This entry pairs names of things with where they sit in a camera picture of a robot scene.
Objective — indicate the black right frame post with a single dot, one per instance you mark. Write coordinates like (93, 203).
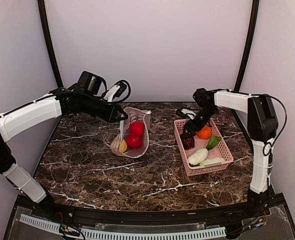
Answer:
(248, 45)

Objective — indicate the clear zip top bag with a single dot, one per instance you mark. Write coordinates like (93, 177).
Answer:
(124, 130)

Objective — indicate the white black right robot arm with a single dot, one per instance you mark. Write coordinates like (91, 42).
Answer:
(262, 125)

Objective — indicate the grey slotted cable duct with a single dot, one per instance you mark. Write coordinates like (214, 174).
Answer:
(123, 232)

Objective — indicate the white toy radish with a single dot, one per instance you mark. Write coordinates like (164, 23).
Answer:
(198, 156)

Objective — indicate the black frame post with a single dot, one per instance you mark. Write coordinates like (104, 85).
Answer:
(248, 45)
(48, 42)

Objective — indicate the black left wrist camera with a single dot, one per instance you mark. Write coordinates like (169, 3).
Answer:
(89, 83)

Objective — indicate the dark purple toy onion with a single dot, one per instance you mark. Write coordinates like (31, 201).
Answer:
(188, 143)

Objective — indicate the orange toy fruit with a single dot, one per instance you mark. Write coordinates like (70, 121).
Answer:
(205, 133)

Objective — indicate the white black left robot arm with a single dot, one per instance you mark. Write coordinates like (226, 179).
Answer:
(58, 102)

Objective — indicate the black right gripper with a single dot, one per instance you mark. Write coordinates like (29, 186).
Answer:
(189, 126)

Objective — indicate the black front mounting rail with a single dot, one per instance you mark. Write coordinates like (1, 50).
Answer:
(236, 218)

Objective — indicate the green toy leaf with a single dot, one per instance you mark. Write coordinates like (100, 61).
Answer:
(213, 142)

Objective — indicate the yellow toy pear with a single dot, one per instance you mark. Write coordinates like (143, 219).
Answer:
(123, 146)

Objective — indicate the black left frame post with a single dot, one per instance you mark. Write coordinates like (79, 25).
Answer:
(48, 42)

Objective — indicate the red toy tomato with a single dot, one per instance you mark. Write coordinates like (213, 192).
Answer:
(137, 128)

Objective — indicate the pale green toy cabbage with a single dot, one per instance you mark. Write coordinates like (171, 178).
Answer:
(211, 161)

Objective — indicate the red toy pomegranate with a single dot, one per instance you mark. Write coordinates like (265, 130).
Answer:
(134, 141)

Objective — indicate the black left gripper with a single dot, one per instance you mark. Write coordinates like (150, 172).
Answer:
(111, 116)

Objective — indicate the pink perforated plastic basket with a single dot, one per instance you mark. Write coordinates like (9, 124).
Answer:
(221, 150)

